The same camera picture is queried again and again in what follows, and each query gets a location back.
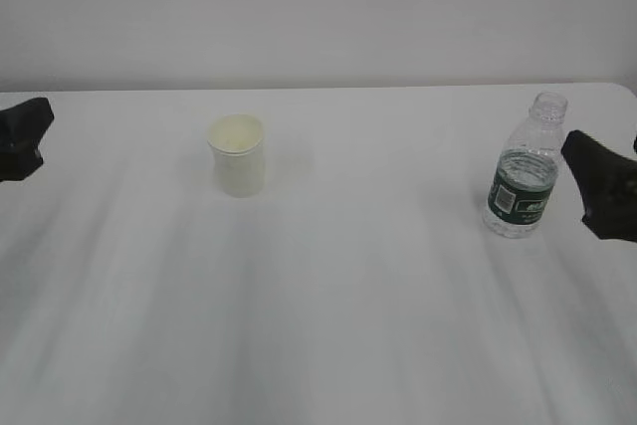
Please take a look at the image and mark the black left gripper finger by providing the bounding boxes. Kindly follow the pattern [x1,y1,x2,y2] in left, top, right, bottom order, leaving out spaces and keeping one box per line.
[0,98,54,182]

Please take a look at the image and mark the clear water bottle green label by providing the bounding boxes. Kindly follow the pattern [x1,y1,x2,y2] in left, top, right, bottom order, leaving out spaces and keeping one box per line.
[483,92,568,239]

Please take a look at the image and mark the white paper cup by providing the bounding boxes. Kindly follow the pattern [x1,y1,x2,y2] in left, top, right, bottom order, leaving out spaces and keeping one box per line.
[207,113,265,198]

